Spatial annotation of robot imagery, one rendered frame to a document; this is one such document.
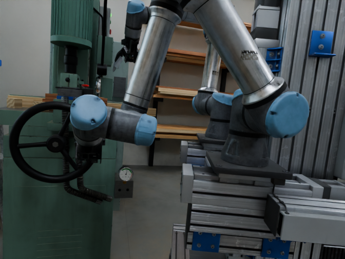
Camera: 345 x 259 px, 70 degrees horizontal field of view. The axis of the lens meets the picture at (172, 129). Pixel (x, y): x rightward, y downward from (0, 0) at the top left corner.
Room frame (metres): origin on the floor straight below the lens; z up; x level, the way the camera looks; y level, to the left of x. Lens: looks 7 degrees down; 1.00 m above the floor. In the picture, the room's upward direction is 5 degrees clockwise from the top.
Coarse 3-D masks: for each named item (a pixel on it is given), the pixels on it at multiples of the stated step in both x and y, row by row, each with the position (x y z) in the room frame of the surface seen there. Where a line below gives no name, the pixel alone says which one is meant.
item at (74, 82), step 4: (64, 76) 1.12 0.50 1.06; (68, 76) 1.12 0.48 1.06; (72, 76) 1.13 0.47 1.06; (76, 76) 1.14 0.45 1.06; (64, 80) 1.12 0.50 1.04; (72, 80) 1.13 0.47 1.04; (76, 80) 1.14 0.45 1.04; (64, 84) 1.12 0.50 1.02; (68, 84) 1.12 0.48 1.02; (72, 84) 1.13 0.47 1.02; (76, 84) 1.14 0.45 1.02; (64, 88) 1.12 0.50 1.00
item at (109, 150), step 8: (8, 136) 0.96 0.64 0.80; (24, 136) 0.97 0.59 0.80; (32, 136) 0.98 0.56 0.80; (40, 136) 0.99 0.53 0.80; (8, 144) 0.96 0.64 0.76; (72, 144) 1.03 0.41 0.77; (112, 144) 1.07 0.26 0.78; (8, 152) 0.96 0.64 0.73; (24, 152) 0.97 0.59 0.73; (32, 152) 0.98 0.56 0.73; (40, 152) 0.99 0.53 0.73; (48, 152) 1.00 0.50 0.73; (72, 152) 1.03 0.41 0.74; (104, 152) 1.06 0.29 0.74; (112, 152) 1.07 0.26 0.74
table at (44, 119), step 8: (0, 112) 0.95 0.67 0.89; (8, 112) 0.96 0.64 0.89; (16, 112) 0.97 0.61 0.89; (40, 112) 0.99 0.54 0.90; (48, 112) 1.00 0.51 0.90; (0, 120) 0.95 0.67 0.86; (8, 120) 0.96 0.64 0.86; (32, 120) 0.98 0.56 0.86; (40, 120) 0.99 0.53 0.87; (48, 120) 1.00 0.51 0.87; (48, 128) 0.91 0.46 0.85; (56, 128) 0.92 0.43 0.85; (72, 128) 0.94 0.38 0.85
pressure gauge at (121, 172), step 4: (120, 168) 1.04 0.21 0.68; (124, 168) 1.03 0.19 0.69; (128, 168) 1.03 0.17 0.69; (120, 172) 1.02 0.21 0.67; (124, 172) 1.03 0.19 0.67; (128, 172) 1.03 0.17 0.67; (132, 172) 1.04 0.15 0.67; (120, 176) 1.02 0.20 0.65; (124, 176) 1.03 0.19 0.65; (128, 176) 1.03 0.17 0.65; (132, 176) 1.04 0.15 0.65; (124, 180) 1.03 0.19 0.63; (128, 180) 1.03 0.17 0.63
